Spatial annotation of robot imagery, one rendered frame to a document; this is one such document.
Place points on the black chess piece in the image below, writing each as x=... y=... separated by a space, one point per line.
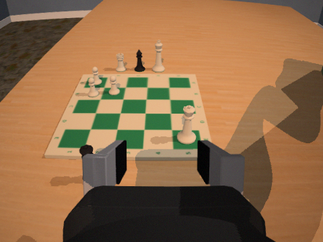
x=86 y=149
x=139 y=67

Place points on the white pawn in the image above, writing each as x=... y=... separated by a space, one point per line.
x=93 y=92
x=96 y=78
x=114 y=90

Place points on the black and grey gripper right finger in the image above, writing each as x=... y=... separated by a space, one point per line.
x=219 y=168

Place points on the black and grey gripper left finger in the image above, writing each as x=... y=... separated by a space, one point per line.
x=105 y=168

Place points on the green and cream chessboard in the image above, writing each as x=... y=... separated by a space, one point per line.
x=147 y=113

